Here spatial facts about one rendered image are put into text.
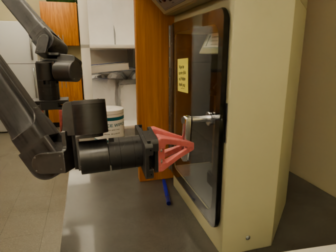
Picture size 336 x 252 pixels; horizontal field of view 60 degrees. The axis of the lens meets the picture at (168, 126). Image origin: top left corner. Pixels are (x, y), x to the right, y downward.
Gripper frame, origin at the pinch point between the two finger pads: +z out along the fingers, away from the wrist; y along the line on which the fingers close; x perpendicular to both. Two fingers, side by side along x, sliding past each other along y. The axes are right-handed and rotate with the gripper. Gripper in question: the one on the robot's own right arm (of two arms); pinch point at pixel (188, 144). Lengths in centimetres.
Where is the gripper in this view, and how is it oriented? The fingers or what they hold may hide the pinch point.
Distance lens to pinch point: 55.0
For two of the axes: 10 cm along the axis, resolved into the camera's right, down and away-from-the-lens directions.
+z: 9.6, -1.0, 2.5
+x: 0.1, 9.3, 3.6
